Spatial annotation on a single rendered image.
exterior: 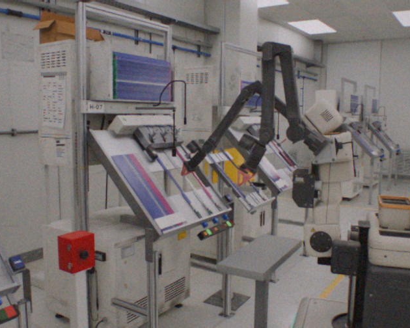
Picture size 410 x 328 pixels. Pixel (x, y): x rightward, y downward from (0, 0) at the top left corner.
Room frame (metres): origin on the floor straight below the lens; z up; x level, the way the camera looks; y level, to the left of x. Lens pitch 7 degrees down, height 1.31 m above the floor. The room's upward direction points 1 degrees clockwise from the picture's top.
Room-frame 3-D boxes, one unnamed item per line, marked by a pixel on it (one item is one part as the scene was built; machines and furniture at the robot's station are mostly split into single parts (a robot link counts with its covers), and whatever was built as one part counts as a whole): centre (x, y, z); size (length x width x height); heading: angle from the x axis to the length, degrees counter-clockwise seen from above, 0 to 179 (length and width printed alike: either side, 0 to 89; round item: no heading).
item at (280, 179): (3.75, -0.41, 0.65); 1.01 x 0.73 x 1.29; 56
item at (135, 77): (2.61, 0.42, 1.52); 0.51 x 0.13 x 0.27; 146
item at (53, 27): (2.69, 0.73, 1.82); 0.68 x 0.30 x 0.20; 146
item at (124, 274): (2.63, 0.55, 0.31); 0.70 x 0.65 x 0.62; 146
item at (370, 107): (7.99, -3.03, 0.95); 1.36 x 0.82 x 1.90; 56
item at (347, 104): (6.79, -2.21, 0.95); 1.36 x 0.82 x 1.90; 56
